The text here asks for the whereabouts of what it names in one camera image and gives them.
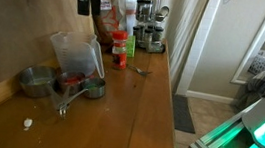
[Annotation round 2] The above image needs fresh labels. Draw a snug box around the red lid spice jar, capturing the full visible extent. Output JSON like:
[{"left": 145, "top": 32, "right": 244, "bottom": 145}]
[{"left": 107, "top": 28, "right": 131, "bottom": 72}]

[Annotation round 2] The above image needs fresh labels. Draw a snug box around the brown paper bag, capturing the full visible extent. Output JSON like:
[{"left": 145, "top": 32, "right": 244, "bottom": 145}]
[{"left": 90, "top": 0, "right": 131, "bottom": 48}]

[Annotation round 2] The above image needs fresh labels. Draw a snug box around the clear plastic measuring jug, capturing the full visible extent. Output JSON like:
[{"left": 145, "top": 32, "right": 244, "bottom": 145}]
[{"left": 45, "top": 28, "right": 111, "bottom": 81}]

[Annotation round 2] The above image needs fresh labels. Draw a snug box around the small green box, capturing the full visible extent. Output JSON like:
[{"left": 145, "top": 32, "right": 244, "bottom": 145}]
[{"left": 123, "top": 34, "right": 138, "bottom": 59}]

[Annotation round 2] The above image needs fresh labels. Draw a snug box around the metal spice rack carousel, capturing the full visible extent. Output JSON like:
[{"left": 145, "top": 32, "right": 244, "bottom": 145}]
[{"left": 129, "top": 0, "right": 172, "bottom": 56}]

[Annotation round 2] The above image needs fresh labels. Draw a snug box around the large wooden board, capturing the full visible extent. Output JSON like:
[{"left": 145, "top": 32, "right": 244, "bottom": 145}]
[{"left": 0, "top": 0, "right": 99, "bottom": 137}]

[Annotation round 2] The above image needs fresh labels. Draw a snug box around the medium steel measuring cup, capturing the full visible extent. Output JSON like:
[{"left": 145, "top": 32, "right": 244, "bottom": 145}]
[{"left": 52, "top": 69, "right": 87, "bottom": 118}]

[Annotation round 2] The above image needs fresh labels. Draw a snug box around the small steel measuring cup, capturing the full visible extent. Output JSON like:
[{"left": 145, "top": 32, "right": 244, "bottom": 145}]
[{"left": 61, "top": 73, "right": 108, "bottom": 117}]

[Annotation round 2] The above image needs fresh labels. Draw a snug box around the large steel measuring cup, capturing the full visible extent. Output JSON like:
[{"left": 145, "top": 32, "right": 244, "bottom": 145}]
[{"left": 14, "top": 62, "right": 71, "bottom": 112}]

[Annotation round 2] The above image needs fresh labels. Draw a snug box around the wooden dresser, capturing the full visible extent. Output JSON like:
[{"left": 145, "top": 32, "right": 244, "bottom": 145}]
[{"left": 0, "top": 20, "right": 191, "bottom": 148}]

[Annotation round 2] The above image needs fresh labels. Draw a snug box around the small white crumb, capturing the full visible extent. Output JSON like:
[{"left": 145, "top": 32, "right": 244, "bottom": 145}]
[{"left": 21, "top": 117, "right": 34, "bottom": 132}]

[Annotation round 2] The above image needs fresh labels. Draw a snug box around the dark door mat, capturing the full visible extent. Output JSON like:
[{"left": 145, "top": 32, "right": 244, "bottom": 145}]
[{"left": 167, "top": 94, "right": 201, "bottom": 136}]

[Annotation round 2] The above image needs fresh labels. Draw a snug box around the white framed mirror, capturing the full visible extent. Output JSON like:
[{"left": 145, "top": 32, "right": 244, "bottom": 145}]
[{"left": 229, "top": 0, "right": 265, "bottom": 89}]

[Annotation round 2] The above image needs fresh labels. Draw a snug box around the grey plaid cloth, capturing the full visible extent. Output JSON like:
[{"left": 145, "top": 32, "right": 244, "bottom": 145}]
[{"left": 234, "top": 59, "right": 265, "bottom": 114}]

